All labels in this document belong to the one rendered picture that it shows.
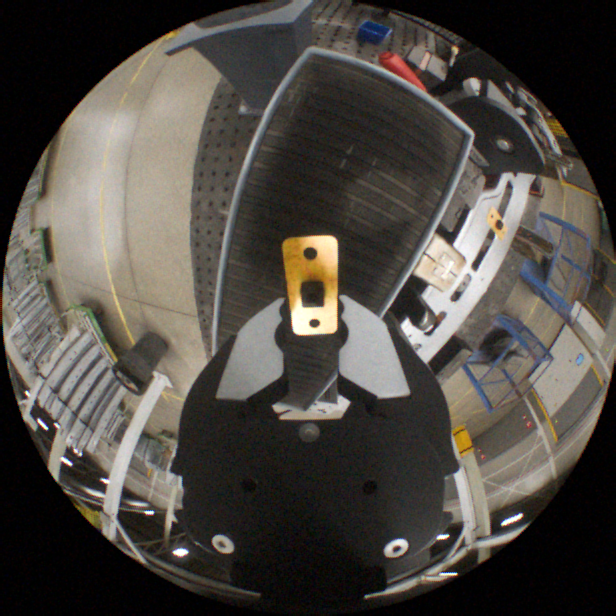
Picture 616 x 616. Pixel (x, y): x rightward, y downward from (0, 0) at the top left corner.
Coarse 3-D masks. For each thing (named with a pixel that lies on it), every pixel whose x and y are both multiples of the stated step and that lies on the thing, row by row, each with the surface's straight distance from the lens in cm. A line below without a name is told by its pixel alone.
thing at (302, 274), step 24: (288, 240) 12; (312, 240) 12; (288, 264) 13; (312, 264) 13; (336, 264) 13; (288, 288) 14; (312, 288) 13; (336, 288) 14; (312, 312) 15; (336, 312) 15
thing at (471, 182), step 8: (464, 168) 30; (472, 168) 31; (464, 176) 29; (472, 176) 31; (480, 176) 32; (464, 184) 29; (472, 184) 30; (480, 184) 32; (464, 192) 29; (472, 192) 30; (480, 192) 32; (472, 200) 30; (464, 208) 31; (472, 208) 30
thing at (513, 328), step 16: (496, 320) 259; (512, 320) 292; (496, 336) 276; (512, 336) 316; (480, 352) 287; (496, 352) 297; (512, 352) 275; (528, 352) 224; (464, 368) 262; (480, 384) 263; (512, 384) 353; (512, 400) 313
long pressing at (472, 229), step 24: (480, 216) 44; (504, 216) 51; (456, 240) 39; (480, 240) 45; (504, 240) 52; (480, 264) 47; (432, 288) 39; (480, 288) 50; (456, 312) 48; (432, 336) 49; (336, 408) 66
